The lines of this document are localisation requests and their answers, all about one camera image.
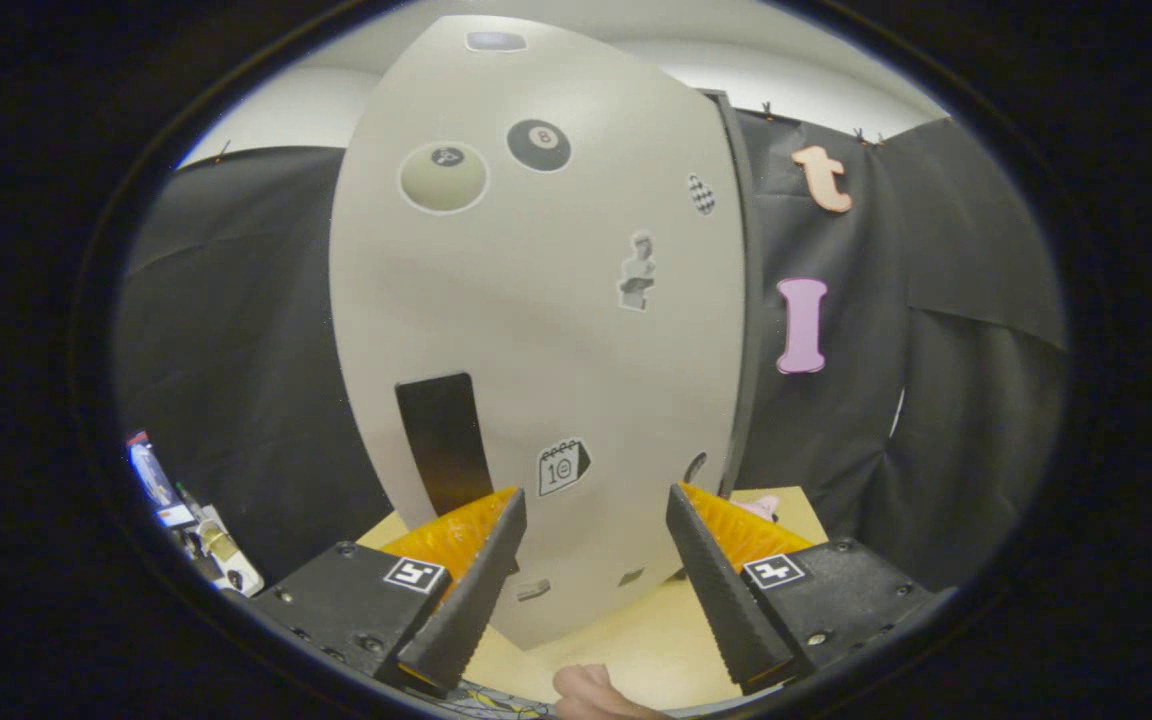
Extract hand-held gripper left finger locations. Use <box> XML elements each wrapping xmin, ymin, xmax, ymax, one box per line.
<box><xmin>249</xmin><ymin>486</ymin><xmax>528</xmax><ymax>699</ymax></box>

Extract tangled thin cables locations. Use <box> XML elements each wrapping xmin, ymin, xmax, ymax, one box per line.
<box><xmin>434</xmin><ymin>678</ymin><xmax>549</xmax><ymax>720</ymax></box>

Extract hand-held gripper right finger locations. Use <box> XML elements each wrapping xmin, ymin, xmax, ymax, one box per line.
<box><xmin>665</xmin><ymin>482</ymin><xmax>939</xmax><ymax>696</ymax></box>

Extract grey shoe cabinet door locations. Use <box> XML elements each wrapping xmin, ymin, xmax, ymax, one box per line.
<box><xmin>328</xmin><ymin>15</ymin><xmax>748</xmax><ymax>652</ymax></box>

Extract black backdrop cloth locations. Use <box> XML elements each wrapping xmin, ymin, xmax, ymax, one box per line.
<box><xmin>114</xmin><ymin>100</ymin><xmax>1072</xmax><ymax>593</ymax></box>

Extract black door handle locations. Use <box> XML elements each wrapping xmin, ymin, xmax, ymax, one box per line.
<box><xmin>395</xmin><ymin>372</ymin><xmax>495</xmax><ymax>518</ymax></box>

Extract small gold-capped bottle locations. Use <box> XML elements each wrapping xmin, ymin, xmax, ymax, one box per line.
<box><xmin>176</xmin><ymin>484</ymin><xmax>267</xmax><ymax>599</ymax></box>

